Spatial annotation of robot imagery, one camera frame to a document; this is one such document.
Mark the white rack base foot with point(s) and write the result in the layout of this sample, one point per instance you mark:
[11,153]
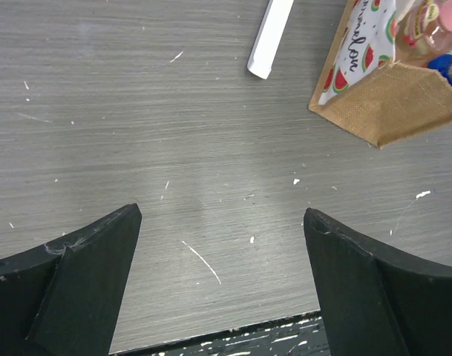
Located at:
[269,37]

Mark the amber bottle pink cap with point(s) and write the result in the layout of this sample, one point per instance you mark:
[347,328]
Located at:
[425,33]

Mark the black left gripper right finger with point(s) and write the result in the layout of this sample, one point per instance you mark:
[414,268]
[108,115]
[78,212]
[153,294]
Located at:
[374,298]

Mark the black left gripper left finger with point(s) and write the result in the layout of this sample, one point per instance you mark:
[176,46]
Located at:
[63,297]

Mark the watermelon print canvas bag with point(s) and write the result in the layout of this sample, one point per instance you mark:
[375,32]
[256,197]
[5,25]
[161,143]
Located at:
[396,101]

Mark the blue orange pump bottle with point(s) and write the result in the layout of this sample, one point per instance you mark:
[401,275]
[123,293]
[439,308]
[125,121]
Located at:
[443,65]

